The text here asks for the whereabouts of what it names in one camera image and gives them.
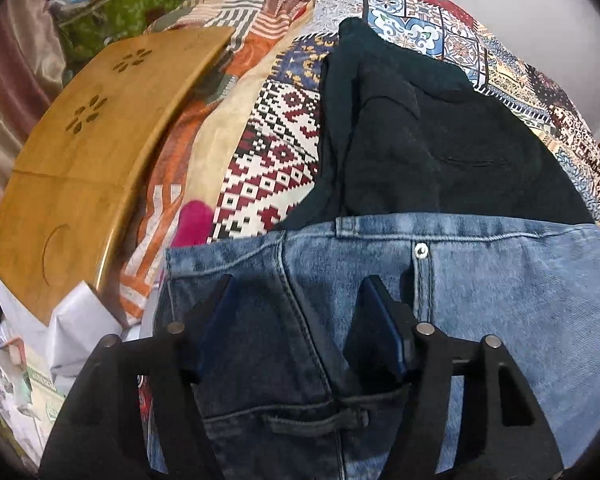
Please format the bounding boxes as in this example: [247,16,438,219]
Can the blue denim jeans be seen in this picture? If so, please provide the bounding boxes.
[154,212,600,479]

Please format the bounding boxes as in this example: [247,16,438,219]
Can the colourful patchwork bedspread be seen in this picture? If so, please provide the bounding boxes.
[210,0,600,240]

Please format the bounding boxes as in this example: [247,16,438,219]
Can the maroon striped curtain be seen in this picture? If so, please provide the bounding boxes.
[0,0,66,200]

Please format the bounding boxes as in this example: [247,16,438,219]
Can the dark green folded pants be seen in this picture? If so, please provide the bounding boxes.
[282,18,592,230]

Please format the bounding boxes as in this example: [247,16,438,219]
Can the wooden lap desk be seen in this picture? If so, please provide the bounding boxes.
[0,26,234,324]

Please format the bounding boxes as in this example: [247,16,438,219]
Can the white paper pile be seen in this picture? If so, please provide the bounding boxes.
[0,282,126,464]

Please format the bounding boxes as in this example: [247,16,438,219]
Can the striped orange patterned blanket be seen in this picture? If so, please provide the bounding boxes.
[112,0,314,326]

